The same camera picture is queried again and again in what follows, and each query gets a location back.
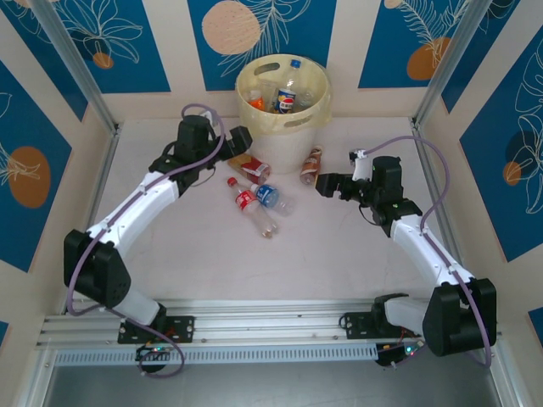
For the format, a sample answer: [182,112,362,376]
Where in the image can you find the brown tea bottle red label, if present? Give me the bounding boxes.
[227,153,272,177]

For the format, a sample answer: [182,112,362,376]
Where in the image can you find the brown milk tea bottle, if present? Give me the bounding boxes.
[299,145,326,186]

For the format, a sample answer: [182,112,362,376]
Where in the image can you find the clear bottle with green cap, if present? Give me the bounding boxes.
[258,80,277,114]

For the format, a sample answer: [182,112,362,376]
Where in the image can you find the red label cola bottle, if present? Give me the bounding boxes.
[227,176,282,240]

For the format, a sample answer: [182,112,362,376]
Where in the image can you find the blue label bottle white cap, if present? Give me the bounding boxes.
[249,183,297,218]

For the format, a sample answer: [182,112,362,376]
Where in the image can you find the Pepsi bottle with blue cap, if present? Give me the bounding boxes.
[274,59,305,116]

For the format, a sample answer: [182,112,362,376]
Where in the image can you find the white plastic bin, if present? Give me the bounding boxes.
[249,121,318,175]

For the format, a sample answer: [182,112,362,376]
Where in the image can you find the cream plastic bucket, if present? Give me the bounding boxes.
[236,53,333,137]

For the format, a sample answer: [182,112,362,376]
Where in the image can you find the small circuit board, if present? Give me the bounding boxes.
[376,342,422,369]
[135,343,176,362]

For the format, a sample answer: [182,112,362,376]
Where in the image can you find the grey metal shelf plate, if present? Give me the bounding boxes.
[40,363,510,407]

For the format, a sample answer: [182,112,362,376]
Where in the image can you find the aluminium table edge rail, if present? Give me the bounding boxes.
[410,120,473,283]
[82,122,124,238]

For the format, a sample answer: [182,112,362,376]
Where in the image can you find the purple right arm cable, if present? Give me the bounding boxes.
[364,135,495,368]

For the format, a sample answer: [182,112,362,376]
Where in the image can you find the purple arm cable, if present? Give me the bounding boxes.
[65,103,225,378]
[364,135,495,368]

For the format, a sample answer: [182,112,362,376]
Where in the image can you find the aluminium frame post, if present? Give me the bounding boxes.
[11,343,59,407]
[483,338,530,407]
[412,0,485,128]
[31,0,123,137]

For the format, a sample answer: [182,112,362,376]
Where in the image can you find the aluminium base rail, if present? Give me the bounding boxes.
[37,298,500,348]

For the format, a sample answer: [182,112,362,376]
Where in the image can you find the grey slotted cable duct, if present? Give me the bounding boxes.
[53,343,379,366]

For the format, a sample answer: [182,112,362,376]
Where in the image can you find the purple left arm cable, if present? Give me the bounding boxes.
[65,103,225,378]

